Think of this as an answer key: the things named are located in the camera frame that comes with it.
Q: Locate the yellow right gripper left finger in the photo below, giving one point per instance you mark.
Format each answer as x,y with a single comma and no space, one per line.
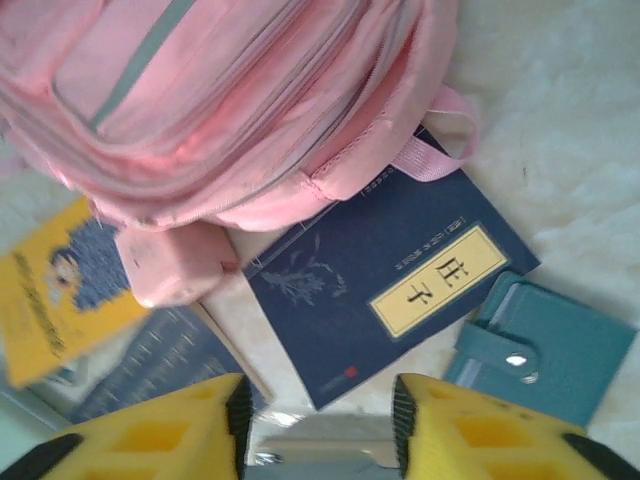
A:
150,440

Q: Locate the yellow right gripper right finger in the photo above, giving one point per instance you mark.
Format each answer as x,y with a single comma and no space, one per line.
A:
490,440

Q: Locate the navy book with white text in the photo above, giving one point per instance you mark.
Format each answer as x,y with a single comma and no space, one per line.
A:
165,360

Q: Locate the teal snap-closure notebook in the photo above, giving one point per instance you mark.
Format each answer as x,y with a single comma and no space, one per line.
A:
550,350

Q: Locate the pale grey thin booklet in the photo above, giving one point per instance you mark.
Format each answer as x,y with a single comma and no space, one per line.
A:
30,410

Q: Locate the light green notebook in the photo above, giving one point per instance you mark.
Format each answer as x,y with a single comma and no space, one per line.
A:
325,445

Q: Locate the yellow cartoon cover book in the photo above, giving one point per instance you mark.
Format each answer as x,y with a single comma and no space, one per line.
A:
45,310

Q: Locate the navy book with yellow label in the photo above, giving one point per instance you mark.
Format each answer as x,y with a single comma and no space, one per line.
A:
360,280

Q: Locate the pink backpack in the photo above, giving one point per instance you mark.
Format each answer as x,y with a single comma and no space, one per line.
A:
225,110

